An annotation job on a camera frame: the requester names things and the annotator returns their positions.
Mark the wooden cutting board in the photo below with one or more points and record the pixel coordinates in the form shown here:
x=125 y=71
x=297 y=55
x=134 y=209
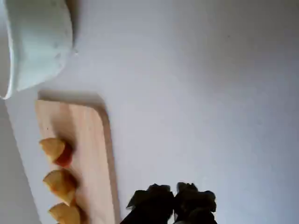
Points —
x=91 y=151

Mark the pale green ceramic bowl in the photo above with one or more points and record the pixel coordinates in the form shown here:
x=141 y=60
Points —
x=39 y=46

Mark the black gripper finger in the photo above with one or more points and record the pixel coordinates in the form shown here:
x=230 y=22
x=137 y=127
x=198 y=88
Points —
x=194 y=203
x=151 y=205

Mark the apple slice with red skin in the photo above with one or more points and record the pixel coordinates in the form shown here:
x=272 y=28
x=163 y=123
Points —
x=52 y=147

